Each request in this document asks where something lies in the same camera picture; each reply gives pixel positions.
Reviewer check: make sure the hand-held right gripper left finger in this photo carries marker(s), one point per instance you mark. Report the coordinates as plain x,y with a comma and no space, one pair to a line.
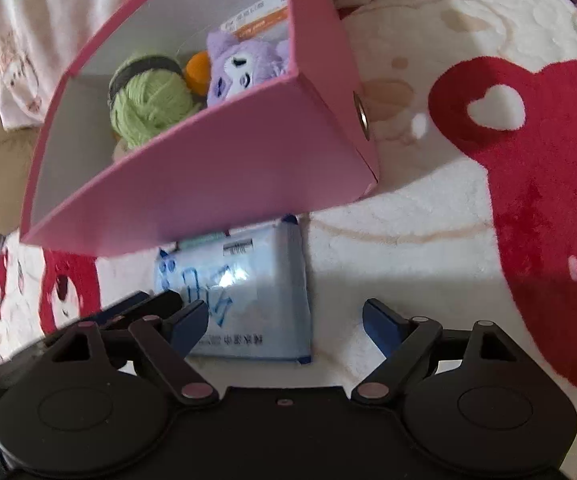
191,327

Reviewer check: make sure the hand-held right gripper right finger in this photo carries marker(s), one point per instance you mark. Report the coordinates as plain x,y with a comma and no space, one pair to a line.
381,327

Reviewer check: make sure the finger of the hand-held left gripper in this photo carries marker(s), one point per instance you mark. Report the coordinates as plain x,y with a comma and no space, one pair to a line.
118,312

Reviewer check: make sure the blue wet wipes pack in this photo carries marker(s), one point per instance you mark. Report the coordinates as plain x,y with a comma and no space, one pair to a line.
268,300

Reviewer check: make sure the pink cardboard box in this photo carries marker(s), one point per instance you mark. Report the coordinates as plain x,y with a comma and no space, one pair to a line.
218,170

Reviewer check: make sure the green yarn ball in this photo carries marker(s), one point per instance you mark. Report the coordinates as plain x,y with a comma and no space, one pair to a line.
153,105

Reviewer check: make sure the orange makeup sponge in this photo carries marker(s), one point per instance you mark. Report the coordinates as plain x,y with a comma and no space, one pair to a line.
197,72

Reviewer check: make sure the purple plush toy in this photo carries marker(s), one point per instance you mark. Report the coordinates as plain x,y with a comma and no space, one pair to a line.
238,70

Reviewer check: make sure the clear floss pick box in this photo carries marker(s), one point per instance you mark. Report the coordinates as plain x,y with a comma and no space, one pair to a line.
258,17

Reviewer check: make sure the red bear printed blanket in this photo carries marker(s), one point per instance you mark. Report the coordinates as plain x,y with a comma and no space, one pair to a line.
418,210

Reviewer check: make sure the pink printed pillow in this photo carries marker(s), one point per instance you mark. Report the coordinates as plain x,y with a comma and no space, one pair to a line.
43,20

